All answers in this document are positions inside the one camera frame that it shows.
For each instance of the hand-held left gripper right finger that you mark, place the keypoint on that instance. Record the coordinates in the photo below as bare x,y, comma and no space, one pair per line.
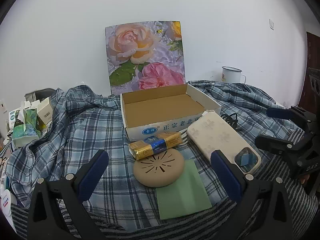
225,173

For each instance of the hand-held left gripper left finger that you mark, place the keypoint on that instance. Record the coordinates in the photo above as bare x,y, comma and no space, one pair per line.
96,171

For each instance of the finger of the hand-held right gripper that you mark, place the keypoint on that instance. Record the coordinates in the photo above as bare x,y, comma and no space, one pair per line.
272,142
280,113

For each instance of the beige phone case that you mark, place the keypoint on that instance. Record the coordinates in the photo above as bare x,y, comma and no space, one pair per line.
215,132

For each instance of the green cloth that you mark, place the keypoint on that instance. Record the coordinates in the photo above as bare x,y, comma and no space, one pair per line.
181,195

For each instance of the beige round slotted disc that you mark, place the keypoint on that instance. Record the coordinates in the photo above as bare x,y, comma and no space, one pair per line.
158,170

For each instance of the gold and blue cigarette pack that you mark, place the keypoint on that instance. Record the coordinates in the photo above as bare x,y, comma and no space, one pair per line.
156,145

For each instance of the cardboard box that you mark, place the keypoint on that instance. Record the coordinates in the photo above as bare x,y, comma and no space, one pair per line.
160,107

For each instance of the blue plaid shirt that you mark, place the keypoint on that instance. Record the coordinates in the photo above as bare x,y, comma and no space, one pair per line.
82,130

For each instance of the white enamel mug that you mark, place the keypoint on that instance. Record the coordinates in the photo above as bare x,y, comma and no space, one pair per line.
231,75

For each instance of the brown door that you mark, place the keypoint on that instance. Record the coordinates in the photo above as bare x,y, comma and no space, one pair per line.
311,55

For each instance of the grey bag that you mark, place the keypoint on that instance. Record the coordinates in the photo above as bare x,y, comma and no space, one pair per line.
40,93

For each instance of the white and blue small box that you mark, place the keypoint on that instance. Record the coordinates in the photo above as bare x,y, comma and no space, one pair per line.
13,118

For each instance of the floral picture board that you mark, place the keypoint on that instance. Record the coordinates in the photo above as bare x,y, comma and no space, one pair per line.
146,57

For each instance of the white wall switch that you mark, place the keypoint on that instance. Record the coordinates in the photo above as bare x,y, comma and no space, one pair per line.
271,24

